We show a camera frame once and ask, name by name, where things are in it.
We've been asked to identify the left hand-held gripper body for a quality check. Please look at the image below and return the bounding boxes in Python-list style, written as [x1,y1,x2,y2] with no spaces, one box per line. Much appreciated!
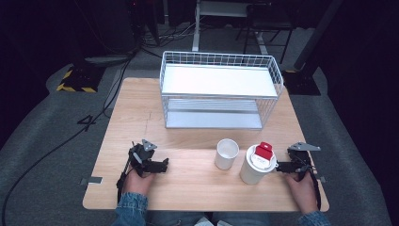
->
[127,138,158,177]

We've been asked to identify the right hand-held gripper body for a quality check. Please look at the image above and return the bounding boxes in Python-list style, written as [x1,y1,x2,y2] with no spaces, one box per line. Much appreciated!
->
[287,141,322,182]

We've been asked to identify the tall white cup red lid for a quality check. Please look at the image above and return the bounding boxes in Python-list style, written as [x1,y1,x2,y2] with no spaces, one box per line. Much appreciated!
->
[239,141,279,186]

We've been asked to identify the small white paper cup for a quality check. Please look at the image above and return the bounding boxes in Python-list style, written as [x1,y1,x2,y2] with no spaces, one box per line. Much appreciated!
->
[214,137,240,171]

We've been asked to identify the white wire shelf rack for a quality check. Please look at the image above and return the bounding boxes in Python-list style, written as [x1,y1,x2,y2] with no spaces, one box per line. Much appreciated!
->
[159,50,285,131]

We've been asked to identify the person's left hand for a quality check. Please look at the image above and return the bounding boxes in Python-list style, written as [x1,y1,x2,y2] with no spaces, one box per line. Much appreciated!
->
[123,169,156,196]

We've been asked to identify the person's right hand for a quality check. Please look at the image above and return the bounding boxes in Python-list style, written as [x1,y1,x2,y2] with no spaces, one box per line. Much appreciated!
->
[283,172,319,215]

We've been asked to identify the grey tape strip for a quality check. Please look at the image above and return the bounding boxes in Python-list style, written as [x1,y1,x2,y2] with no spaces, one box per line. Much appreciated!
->
[80,176,104,186]

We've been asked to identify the yellow black striped stand base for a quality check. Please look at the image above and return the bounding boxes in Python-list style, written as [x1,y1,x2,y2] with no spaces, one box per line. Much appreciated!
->
[56,64,106,93]

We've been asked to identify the dark slanted pole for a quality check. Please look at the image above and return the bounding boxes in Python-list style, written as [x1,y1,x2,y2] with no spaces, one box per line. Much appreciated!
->
[293,0,344,72]

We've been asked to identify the white desk leg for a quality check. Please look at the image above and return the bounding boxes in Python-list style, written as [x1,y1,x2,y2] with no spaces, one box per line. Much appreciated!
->
[191,0,202,53]

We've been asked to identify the black chair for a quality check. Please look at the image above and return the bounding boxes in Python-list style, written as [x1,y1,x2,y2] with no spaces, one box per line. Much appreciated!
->
[234,3,295,65]

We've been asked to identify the left hand-held gripper black cable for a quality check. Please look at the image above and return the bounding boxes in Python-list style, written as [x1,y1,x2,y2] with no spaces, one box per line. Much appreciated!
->
[116,156,133,203]

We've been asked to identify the hand-held gripper black cable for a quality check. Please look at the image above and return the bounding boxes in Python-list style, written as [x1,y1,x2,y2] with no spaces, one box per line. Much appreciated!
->
[116,156,133,203]
[309,169,323,211]

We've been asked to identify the right hand-held gripper black cable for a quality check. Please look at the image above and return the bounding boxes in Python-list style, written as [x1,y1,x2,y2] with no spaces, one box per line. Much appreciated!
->
[309,169,323,211]

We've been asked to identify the long black floor cable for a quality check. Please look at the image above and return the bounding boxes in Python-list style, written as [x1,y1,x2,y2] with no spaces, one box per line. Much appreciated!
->
[1,56,135,226]

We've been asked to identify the bundle of floor cables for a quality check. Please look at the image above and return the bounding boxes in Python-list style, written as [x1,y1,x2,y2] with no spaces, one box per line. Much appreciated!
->
[139,20,201,50]

